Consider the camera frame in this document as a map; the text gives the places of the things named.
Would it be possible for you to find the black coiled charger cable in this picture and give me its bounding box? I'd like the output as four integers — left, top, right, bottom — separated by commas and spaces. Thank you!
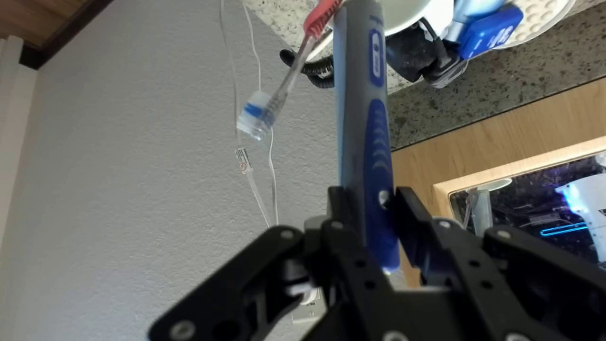
278, 18, 461, 92

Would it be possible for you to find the blue white floss box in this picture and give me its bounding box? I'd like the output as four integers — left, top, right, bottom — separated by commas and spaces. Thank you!
457, 5, 524, 62

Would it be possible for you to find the white power cord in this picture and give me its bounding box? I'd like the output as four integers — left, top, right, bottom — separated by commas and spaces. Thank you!
217, 0, 283, 230

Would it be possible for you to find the wood framed mirror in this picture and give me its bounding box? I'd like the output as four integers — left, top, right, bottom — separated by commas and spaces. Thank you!
391, 81, 606, 268

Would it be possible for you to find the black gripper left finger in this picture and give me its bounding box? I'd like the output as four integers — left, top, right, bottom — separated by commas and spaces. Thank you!
147, 188, 395, 341

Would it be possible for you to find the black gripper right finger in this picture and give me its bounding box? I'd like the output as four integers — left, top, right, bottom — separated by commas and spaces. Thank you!
391, 188, 606, 341

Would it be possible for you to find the blue grey electric toothbrush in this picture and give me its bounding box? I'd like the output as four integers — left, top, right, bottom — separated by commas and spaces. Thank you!
327, 0, 399, 276

